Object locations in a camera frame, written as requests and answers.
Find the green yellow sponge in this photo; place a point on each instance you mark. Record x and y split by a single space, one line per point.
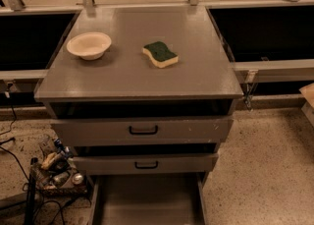
160 55

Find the silver can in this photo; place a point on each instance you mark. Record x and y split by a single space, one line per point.
77 179

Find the grey middle drawer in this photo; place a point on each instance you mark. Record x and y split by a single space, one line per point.
146 164

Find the grey top drawer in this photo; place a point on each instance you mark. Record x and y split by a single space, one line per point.
141 131

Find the grey drawer cabinet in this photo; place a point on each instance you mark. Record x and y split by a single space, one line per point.
124 83

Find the grey bottom drawer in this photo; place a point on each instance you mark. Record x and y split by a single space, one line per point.
148 199

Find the tray of cluttered items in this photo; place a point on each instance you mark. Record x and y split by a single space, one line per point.
53 175

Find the wooden box at right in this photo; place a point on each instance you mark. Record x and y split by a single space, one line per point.
308 107

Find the grey drawer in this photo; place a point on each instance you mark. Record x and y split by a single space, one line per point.
148 199
141 131
146 164

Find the white bowl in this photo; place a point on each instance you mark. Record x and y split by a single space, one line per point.
90 45

